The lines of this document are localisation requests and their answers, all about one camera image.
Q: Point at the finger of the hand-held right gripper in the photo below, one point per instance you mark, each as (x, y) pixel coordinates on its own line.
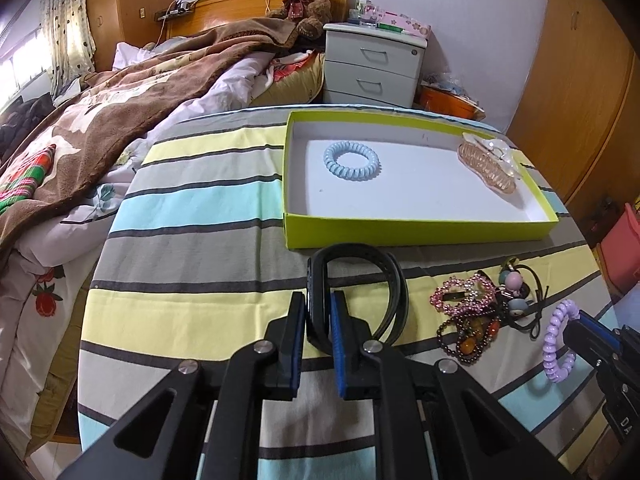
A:
(592, 342)

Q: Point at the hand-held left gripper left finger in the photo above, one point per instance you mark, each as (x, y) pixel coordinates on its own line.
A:
(299, 345)

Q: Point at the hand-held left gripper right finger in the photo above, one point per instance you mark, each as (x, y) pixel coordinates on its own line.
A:
(339, 355)

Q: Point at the black headband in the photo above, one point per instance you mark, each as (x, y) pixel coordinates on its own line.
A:
(396, 280)

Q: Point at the green cardboard box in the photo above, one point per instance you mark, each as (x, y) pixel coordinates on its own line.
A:
(400, 233)

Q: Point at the pink plastic container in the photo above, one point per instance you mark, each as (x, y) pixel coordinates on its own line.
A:
(622, 250)

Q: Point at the striped cloth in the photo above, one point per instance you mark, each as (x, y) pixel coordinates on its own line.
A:
(200, 270)

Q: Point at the pink hair claw clip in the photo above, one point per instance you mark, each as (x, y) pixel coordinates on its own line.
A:
(487, 173)

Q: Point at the clear hair claw clip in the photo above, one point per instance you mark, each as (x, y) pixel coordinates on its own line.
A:
(506, 156)

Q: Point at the wooden wardrobe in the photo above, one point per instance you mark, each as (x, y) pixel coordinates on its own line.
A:
(580, 85)

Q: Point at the yellow pillow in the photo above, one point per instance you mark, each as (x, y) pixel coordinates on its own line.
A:
(295, 85)

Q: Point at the white floral duvet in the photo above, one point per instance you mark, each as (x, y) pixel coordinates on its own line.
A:
(50, 242)

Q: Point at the orange box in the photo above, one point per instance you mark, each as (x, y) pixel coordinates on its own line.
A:
(445, 105)

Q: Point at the white nightstand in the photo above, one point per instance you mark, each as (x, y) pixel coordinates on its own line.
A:
(370, 65)

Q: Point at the clear plastic bag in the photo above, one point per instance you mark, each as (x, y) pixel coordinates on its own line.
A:
(447, 84)

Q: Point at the brown blanket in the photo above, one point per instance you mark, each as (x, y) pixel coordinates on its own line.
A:
(125, 110)

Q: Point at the red green plaid cushion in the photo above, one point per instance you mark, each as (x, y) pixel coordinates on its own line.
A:
(25, 175)

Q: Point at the pink floral box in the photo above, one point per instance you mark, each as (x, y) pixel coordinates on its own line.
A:
(407, 24)

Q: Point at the clear plastic container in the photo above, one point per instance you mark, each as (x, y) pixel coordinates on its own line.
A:
(367, 12)

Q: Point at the brown teddy bear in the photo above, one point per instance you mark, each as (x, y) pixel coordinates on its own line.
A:
(300, 2)

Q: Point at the wooden headboard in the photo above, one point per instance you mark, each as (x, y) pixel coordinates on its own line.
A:
(230, 7)

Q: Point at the power strip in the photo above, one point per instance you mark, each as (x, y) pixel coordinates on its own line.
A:
(175, 10)

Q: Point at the wooden corner cabinet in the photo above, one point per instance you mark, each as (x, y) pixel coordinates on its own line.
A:
(130, 5)

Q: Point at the patterned curtain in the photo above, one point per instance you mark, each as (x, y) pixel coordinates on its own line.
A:
(67, 25)

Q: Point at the window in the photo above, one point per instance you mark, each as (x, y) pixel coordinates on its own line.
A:
(20, 60)

